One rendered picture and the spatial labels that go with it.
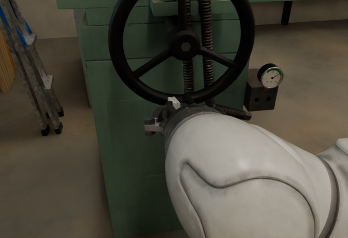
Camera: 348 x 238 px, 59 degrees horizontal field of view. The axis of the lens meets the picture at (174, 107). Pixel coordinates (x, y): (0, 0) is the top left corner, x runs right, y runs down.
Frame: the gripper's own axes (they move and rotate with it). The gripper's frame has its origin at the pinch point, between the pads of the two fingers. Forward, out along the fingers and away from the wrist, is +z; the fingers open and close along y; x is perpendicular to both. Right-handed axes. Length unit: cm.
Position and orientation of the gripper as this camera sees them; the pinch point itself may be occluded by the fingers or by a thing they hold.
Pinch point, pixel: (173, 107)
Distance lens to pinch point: 59.1
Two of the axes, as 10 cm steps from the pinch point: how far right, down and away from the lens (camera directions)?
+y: -9.9, 0.8, -1.3
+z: -1.4, -1.9, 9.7
